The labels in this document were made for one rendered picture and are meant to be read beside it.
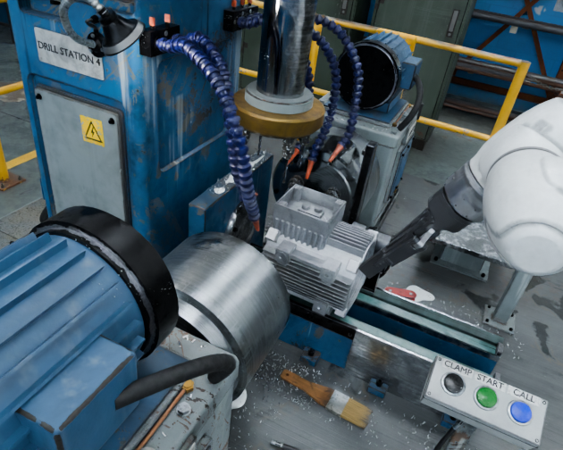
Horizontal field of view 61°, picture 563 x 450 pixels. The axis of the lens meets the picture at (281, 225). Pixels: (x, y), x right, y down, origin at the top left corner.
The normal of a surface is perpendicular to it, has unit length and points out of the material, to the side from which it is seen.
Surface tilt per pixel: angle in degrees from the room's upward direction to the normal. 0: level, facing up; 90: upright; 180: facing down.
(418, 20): 90
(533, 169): 20
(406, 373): 90
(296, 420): 0
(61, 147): 90
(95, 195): 90
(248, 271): 28
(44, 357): 49
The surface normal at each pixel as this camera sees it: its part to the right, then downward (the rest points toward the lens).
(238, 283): 0.53, -0.56
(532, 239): -0.44, 0.62
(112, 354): 0.12, -0.82
